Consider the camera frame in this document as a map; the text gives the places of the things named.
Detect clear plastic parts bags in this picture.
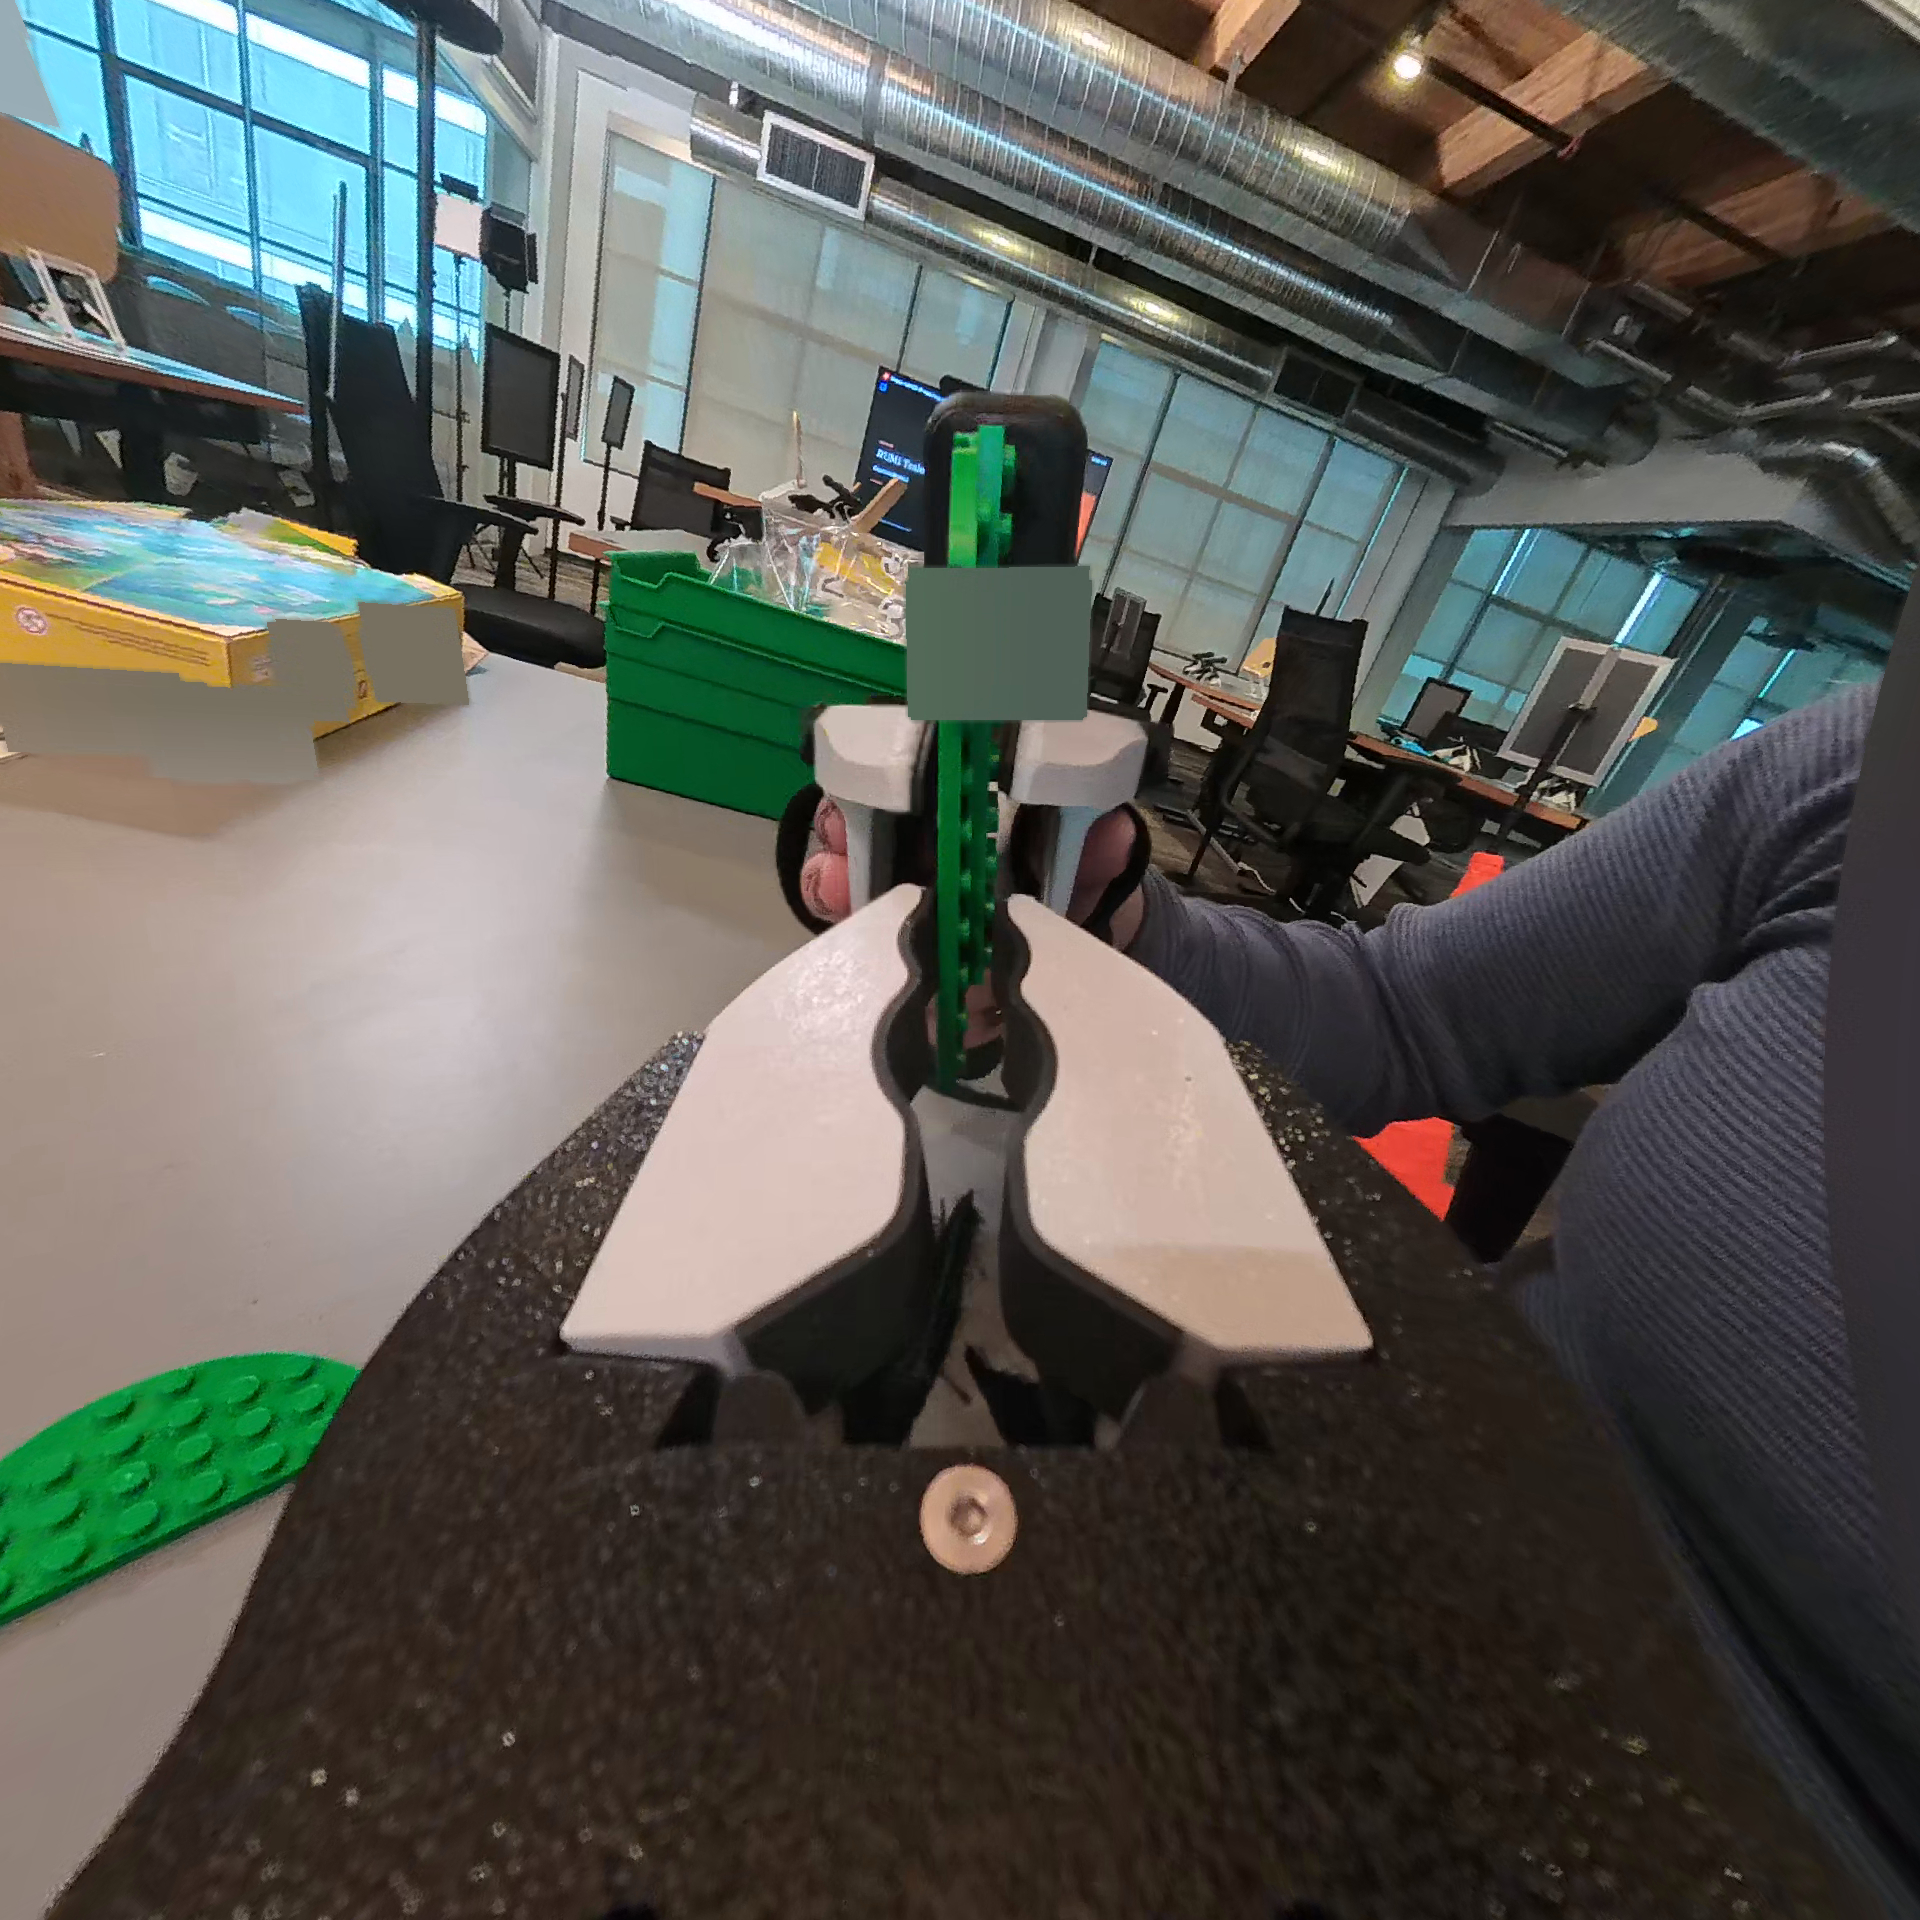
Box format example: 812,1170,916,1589
702,477,921,636

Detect black office chair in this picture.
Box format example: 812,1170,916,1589
298,280,606,672
1198,604,1434,920

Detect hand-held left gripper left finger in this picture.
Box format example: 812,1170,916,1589
562,885,929,1375

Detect green stacked plastic bins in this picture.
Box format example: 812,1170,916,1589
604,546,935,822

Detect wooden office desk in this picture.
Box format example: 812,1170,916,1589
0,319,314,512

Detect wall display screen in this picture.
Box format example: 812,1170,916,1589
863,362,1116,553

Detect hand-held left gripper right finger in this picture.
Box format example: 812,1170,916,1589
1002,895,1375,1366

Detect metal ventilation duct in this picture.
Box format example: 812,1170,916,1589
540,0,1666,452

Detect yellow lego box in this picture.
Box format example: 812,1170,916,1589
0,497,471,748

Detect white air vent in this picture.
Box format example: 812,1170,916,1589
754,108,881,224

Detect orange flat floor marker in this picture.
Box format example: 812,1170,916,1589
1354,1113,1467,1220

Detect green rounded lego plate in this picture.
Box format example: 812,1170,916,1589
921,422,1023,1092
0,1353,364,1630

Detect person's blue sweater torso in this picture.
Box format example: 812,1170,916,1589
1511,599,1920,1920

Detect person's right hand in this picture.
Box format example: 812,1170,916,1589
799,794,1153,950

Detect white board on stand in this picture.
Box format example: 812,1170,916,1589
1497,633,1681,784

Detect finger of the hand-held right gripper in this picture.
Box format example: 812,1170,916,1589
1013,717,1153,920
810,704,921,920

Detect black monitor on stand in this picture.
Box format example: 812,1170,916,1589
477,321,566,477

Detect person's right forearm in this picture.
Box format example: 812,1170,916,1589
1137,687,1895,1190

